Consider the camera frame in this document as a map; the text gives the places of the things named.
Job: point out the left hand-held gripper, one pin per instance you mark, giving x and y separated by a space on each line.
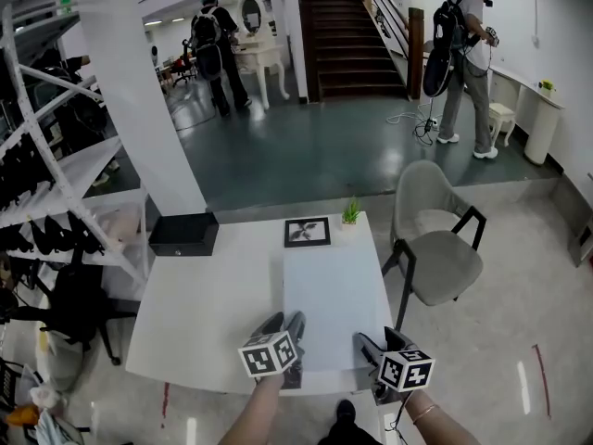
268 355

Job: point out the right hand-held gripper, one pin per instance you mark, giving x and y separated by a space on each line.
405 371

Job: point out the person's right forearm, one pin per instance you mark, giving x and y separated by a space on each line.
440 427

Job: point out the person's left forearm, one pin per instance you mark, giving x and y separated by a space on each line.
257 415

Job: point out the white table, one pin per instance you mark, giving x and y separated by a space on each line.
208 308

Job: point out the person's black shoe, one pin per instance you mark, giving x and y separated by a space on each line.
345 413

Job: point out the person's black trouser leg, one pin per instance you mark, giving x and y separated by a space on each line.
347 436

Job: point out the grey chair with black legs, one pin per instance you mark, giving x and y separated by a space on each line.
440 258

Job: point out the small green potted plant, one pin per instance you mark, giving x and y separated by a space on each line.
350 213

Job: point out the black rectangular box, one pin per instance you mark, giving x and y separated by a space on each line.
183 233

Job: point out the clear plastic bag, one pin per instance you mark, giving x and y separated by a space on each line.
121 225

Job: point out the white metal shelf rack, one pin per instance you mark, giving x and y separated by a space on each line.
69 188

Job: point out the small white stool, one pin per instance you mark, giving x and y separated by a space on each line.
502 116

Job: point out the pile of bags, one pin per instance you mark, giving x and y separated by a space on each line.
37 410

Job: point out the white square pillar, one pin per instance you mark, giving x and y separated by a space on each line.
139 100

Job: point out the white vanity with oval mirror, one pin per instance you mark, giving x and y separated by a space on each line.
259 54

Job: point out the distant black office chair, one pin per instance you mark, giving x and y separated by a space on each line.
184 65

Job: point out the dark wooden staircase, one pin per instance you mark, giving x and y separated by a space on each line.
352 40

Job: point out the yellow potted plant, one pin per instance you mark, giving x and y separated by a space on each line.
547 87

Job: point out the black picture frame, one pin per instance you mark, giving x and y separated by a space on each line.
307 232

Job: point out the white wall counter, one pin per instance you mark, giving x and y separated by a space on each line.
537 109

